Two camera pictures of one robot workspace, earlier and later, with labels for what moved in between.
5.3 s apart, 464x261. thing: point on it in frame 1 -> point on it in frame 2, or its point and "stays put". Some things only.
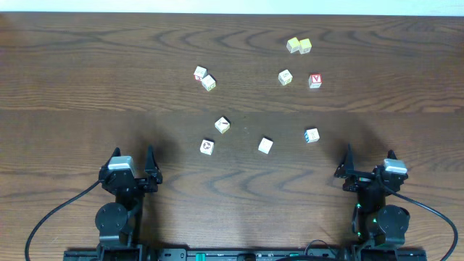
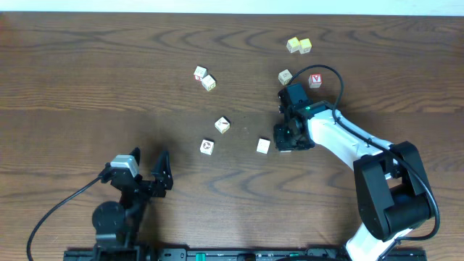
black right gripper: (346, 170) -> (280, 143)
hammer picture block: (222, 125) stays put
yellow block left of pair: (293, 45) stays put
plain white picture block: (265, 146) stays put
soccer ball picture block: (207, 146) stays put
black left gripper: (137, 180) -> (146, 184)
